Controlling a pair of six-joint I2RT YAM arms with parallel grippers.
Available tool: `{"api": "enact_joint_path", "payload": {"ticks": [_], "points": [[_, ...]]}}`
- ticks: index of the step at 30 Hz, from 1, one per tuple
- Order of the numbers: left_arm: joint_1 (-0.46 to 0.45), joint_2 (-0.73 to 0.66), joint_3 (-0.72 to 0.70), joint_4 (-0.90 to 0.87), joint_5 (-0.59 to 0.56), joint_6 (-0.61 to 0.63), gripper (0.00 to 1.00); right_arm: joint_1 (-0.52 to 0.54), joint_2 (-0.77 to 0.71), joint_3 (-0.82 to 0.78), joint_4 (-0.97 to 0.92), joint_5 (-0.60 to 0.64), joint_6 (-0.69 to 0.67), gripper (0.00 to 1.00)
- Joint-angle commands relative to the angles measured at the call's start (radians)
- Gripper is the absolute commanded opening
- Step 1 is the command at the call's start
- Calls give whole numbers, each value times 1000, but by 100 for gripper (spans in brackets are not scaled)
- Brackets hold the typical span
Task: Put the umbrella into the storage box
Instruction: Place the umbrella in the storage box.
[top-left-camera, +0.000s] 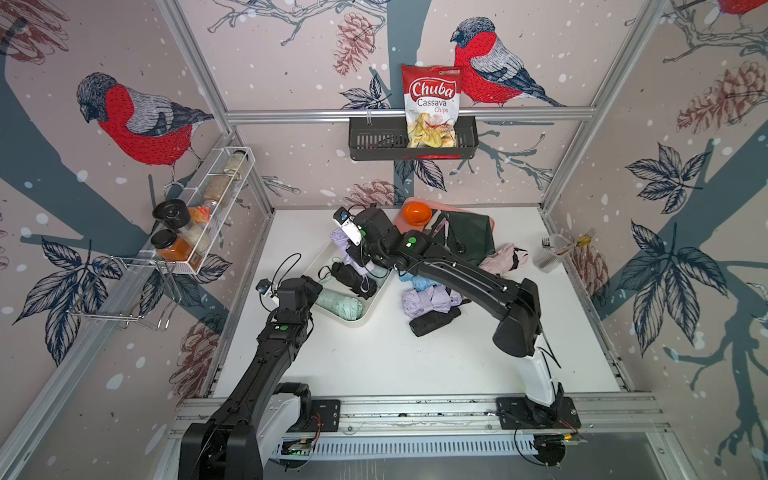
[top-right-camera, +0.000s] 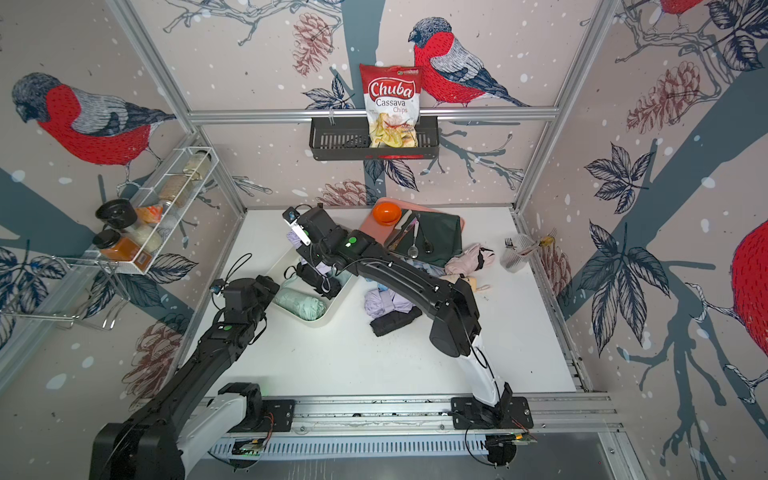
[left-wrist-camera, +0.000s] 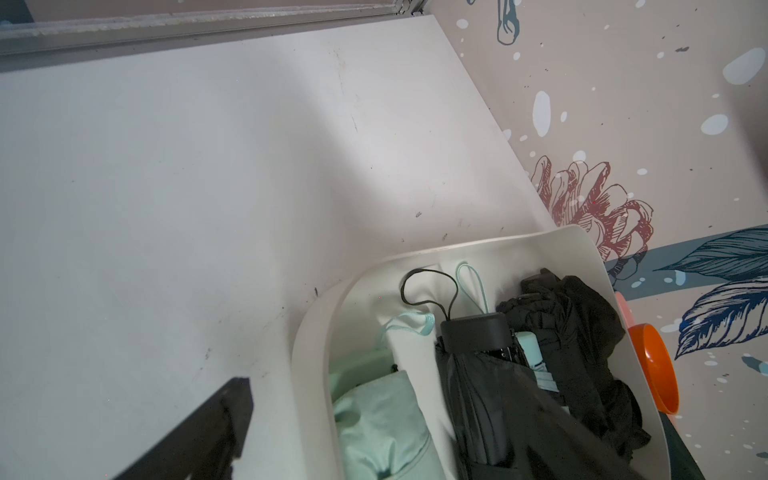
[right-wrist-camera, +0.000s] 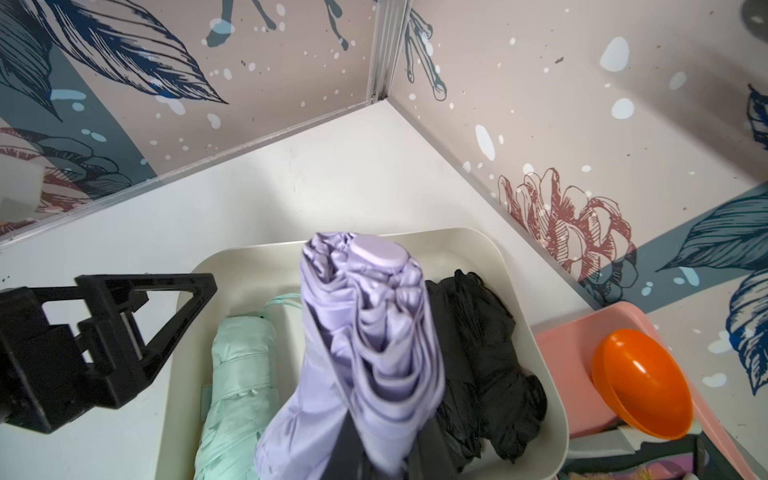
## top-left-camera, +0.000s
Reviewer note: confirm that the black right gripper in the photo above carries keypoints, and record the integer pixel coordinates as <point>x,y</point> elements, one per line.
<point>351,251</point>

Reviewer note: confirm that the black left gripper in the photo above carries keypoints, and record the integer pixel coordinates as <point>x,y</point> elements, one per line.
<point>310,295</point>

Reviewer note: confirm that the lilac umbrella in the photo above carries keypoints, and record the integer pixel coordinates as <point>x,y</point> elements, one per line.
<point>433,299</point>
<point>341,240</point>

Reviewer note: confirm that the black umbrella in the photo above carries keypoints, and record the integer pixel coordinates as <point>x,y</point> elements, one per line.
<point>432,321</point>
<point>360,285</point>

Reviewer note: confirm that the cream plastic storage box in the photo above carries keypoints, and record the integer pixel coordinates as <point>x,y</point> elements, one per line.
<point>319,270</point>

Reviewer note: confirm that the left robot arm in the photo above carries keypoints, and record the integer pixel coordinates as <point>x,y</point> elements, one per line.
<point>238,440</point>

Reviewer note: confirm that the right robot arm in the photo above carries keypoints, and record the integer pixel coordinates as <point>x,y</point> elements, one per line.
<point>516,306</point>

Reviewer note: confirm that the light blue folded umbrella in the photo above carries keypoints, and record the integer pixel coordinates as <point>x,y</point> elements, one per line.
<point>419,283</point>

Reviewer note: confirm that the pink folded umbrella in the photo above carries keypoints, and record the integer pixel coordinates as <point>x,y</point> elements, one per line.
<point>507,258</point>

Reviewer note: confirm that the pink plastic tray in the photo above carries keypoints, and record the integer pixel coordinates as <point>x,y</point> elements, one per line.
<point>401,222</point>

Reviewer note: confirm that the orange plastic bowl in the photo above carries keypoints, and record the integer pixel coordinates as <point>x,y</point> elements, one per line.
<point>416,214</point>

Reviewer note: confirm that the dark green cloth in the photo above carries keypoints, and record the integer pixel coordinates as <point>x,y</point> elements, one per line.
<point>466,235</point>

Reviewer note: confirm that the amber jar black lid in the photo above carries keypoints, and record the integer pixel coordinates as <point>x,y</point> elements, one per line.
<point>170,246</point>

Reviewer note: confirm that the black lid spice jar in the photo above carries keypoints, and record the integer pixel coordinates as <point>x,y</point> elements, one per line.
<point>174,214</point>

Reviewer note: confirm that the Chuba cassava chips bag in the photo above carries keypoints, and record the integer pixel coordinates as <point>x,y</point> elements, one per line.
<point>431,105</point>

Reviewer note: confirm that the black wire wall basket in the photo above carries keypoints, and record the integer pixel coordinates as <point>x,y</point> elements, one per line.
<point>385,138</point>

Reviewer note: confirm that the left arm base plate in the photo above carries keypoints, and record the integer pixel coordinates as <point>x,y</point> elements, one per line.
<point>321,415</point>

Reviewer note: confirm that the white wire spice rack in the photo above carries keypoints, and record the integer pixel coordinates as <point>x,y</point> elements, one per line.
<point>209,201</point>

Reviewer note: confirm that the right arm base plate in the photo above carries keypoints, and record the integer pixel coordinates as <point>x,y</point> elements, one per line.
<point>517,413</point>

